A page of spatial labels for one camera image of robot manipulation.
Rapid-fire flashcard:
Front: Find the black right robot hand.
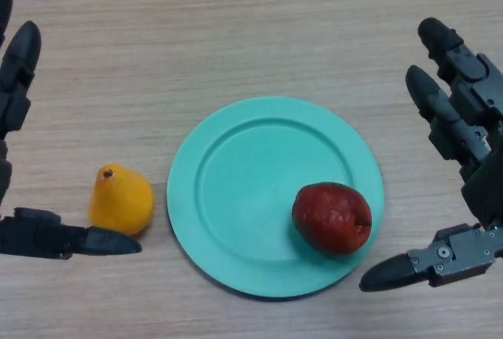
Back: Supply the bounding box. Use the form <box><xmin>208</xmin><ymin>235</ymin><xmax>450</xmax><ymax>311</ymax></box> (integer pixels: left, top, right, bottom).
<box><xmin>358</xmin><ymin>17</ymin><xmax>503</xmax><ymax>293</ymax></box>

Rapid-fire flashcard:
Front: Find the red apple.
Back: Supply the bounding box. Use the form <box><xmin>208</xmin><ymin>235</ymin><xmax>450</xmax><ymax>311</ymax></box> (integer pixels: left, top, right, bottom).
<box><xmin>291</xmin><ymin>182</ymin><xmax>373</xmax><ymax>256</ymax></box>

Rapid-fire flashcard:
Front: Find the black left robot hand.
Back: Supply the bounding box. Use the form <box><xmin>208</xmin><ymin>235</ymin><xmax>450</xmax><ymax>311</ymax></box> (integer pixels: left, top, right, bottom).
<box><xmin>0</xmin><ymin>0</ymin><xmax>143</xmax><ymax>260</ymax></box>

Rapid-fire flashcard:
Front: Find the yellow pear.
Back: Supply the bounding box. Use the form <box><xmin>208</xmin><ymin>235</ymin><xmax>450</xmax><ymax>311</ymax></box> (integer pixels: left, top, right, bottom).
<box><xmin>88</xmin><ymin>163</ymin><xmax>155</xmax><ymax>237</ymax></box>

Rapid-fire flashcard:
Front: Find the green round plate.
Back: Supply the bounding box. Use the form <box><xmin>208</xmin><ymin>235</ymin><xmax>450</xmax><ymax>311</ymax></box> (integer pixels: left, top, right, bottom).
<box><xmin>166</xmin><ymin>95</ymin><xmax>385</xmax><ymax>300</ymax></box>

